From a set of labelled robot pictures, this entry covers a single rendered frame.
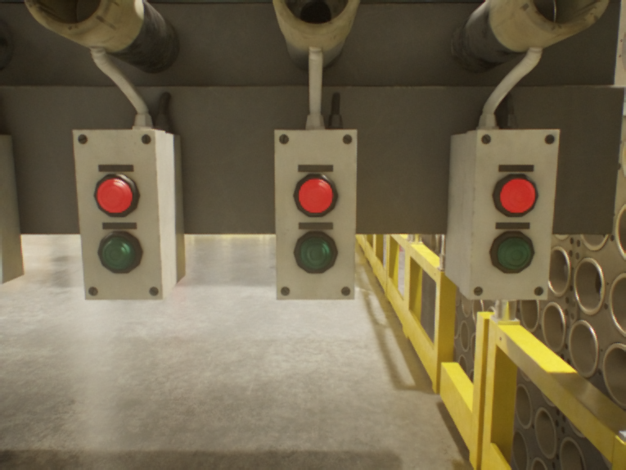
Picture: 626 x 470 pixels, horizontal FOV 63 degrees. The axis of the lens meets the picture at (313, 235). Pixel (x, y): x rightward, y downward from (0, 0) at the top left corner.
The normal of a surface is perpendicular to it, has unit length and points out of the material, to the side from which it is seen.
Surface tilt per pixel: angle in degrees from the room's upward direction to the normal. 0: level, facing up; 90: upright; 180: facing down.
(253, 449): 0
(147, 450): 0
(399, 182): 90
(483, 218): 90
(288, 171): 90
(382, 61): 90
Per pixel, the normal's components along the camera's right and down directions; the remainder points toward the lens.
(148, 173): 0.00, 0.16
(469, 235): -1.00, 0.00
